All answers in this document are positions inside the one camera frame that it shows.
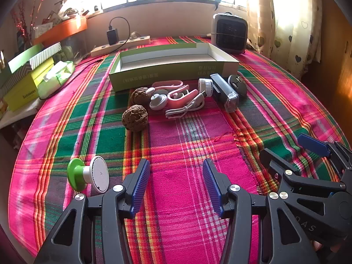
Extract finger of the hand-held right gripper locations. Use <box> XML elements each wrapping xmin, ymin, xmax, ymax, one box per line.
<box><xmin>297</xmin><ymin>133</ymin><xmax>352</xmax><ymax>183</ymax></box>
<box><xmin>259</xmin><ymin>148</ymin><xmax>346</xmax><ymax>196</ymax></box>

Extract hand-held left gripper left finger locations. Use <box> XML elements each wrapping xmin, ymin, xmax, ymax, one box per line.
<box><xmin>33</xmin><ymin>159</ymin><xmax>151</xmax><ymax>264</ymax></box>

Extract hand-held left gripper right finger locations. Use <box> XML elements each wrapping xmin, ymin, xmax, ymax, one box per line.
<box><xmin>203</xmin><ymin>158</ymin><xmax>321</xmax><ymax>264</ymax></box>

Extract green white round knob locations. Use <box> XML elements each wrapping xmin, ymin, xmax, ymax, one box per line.
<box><xmin>67</xmin><ymin>156</ymin><xmax>110</xmax><ymax>193</ymax></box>

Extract brown walnut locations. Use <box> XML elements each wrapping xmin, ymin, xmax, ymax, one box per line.
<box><xmin>122</xmin><ymin>104</ymin><xmax>149</xmax><ymax>132</ymax></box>
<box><xmin>130</xmin><ymin>87</ymin><xmax>152</xmax><ymax>106</ymax></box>

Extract black round disc with holes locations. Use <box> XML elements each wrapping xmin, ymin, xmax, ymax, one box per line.
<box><xmin>228</xmin><ymin>74</ymin><xmax>248</xmax><ymax>97</ymax></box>

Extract black rectangular flashlight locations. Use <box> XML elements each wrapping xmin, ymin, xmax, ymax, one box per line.
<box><xmin>210</xmin><ymin>73</ymin><xmax>239</xmax><ymax>112</ymax></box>

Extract white charging cable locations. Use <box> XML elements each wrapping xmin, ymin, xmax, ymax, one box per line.
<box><xmin>165</xmin><ymin>92</ymin><xmax>207</xmax><ymax>119</ymax></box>

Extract white round plastic jar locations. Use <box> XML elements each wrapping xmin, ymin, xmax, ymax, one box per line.
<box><xmin>198</xmin><ymin>78</ymin><xmax>213</xmax><ymax>97</ymax></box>

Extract green white cardboard box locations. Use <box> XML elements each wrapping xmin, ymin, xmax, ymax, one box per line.
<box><xmin>108</xmin><ymin>43</ymin><xmax>240</xmax><ymax>92</ymax></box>

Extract pink green plaid tablecloth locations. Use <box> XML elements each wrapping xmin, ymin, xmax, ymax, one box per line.
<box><xmin>9</xmin><ymin>35</ymin><xmax>344</xmax><ymax>264</ymax></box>

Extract cream heart print curtain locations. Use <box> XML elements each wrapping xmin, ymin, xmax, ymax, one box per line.
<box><xmin>246</xmin><ymin>0</ymin><xmax>322</xmax><ymax>72</ymax></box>

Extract grey black space heater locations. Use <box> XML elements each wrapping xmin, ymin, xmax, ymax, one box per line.
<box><xmin>212</xmin><ymin>12</ymin><xmax>248</xmax><ymax>54</ymax></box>

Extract green tissue pack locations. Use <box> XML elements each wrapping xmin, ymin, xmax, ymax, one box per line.
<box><xmin>37</xmin><ymin>61</ymin><xmax>75</xmax><ymax>99</ymax></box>

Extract white side shelf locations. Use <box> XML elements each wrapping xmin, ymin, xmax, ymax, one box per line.
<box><xmin>0</xmin><ymin>96</ymin><xmax>44</xmax><ymax>128</ymax></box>

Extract beige power strip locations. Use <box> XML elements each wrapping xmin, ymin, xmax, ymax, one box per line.
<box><xmin>91</xmin><ymin>35</ymin><xmax>151</xmax><ymax>58</ymax></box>

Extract lime green box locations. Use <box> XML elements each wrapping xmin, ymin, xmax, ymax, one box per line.
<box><xmin>4</xmin><ymin>58</ymin><xmax>55</xmax><ymax>112</ymax></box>

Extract black power adapter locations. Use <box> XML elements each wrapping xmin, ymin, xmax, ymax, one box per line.
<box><xmin>107</xmin><ymin>28</ymin><xmax>119</xmax><ymax>45</ymax></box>

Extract green striped box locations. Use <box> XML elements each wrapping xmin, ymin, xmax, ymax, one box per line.
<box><xmin>8</xmin><ymin>42</ymin><xmax>61</xmax><ymax>73</ymax></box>

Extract orange tray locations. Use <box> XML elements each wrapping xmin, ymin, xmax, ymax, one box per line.
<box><xmin>33</xmin><ymin>16</ymin><xmax>88</xmax><ymax>46</ymax></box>

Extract pile of papers and bags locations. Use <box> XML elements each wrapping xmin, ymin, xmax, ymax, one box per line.
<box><xmin>41</xmin><ymin>0</ymin><xmax>91</xmax><ymax>24</ymax></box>

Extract red berry branches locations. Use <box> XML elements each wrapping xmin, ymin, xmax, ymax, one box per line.
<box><xmin>11</xmin><ymin>0</ymin><xmax>46</xmax><ymax>44</ymax></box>

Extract black adapter cable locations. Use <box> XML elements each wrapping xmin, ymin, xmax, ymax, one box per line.
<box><xmin>91</xmin><ymin>17</ymin><xmax>130</xmax><ymax>61</ymax></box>

